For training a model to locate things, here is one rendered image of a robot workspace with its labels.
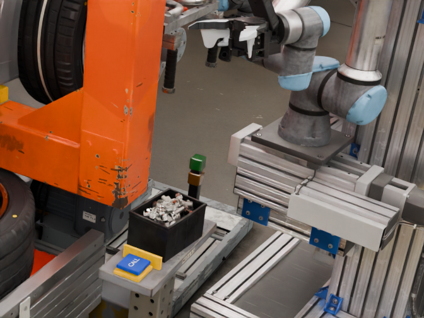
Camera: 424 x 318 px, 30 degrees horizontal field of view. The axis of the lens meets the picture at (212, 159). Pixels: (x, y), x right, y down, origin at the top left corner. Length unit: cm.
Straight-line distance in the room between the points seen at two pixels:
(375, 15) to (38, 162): 110
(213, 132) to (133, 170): 192
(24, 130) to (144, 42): 50
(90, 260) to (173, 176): 132
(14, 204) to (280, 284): 92
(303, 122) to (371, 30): 33
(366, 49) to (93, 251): 103
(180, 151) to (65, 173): 162
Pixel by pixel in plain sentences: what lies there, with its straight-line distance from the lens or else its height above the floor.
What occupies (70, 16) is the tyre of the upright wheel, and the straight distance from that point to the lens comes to 259.
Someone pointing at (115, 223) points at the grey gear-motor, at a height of 31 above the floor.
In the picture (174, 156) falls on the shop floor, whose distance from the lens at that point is 391.
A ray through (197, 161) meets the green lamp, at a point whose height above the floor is 65.
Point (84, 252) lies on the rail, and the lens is 242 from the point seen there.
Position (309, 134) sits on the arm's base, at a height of 85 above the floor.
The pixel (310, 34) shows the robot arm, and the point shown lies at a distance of 183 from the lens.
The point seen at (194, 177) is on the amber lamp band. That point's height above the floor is 60.
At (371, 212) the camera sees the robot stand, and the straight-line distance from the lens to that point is 210.
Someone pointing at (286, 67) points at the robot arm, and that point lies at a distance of 186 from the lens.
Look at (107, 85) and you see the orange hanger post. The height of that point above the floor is 90.
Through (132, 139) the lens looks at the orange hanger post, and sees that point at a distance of 227.
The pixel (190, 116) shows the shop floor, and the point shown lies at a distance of 439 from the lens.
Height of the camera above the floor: 170
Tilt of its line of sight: 26 degrees down
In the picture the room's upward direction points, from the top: 8 degrees clockwise
